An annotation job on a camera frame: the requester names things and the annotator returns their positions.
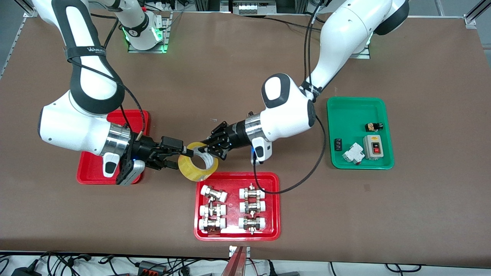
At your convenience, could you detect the black table cable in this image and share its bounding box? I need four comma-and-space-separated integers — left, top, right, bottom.
253, 13, 325, 31

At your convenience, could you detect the grey switch box red button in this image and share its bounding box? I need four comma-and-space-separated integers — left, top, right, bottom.
362, 135, 385, 160

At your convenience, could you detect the green plastic tray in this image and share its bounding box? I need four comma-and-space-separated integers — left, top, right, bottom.
327, 97, 395, 170

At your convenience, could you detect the red metal bar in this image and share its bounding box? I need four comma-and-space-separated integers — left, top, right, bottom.
221, 246, 246, 276

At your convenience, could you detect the aluminium frame profile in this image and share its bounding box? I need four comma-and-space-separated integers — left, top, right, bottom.
15, 0, 37, 18

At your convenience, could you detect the white power strip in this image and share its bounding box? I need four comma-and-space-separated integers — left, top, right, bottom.
146, 0, 178, 12

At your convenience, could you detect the black power adapter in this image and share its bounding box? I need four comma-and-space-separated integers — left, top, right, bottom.
11, 260, 43, 276

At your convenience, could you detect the black orange connector box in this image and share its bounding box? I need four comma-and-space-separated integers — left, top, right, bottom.
137, 260, 168, 275

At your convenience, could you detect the yellow clear packing tape roll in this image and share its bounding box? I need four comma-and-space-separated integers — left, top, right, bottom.
178, 142, 219, 182

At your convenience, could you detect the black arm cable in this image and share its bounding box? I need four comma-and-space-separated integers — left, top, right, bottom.
251, 0, 328, 194
63, 13, 148, 135

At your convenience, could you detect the black plug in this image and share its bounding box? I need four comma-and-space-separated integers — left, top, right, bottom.
268, 261, 300, 276

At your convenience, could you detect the white circuit breaker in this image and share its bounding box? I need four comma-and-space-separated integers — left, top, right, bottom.
342, 143, 365, 165

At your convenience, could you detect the small metal bracket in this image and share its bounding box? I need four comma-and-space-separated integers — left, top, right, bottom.
229, 245, 251, 258

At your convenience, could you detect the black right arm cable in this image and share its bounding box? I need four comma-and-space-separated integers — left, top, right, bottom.
63, 13, 148, 135

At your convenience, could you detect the red plastic tray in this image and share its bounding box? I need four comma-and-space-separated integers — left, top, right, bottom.
76, 110, 150, 185
194, 172, 281, 242

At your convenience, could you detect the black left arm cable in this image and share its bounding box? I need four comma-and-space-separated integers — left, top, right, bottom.
251, 0, 328, 194

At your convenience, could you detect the white-capped metal pipe fitting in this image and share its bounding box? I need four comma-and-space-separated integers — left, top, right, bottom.
199, 203, 227, 218
239, 199, 266, 214
239, 183, 267, 200
201, 185, 228, 203
198, 217, 227, 235
238, 215, 267, 235

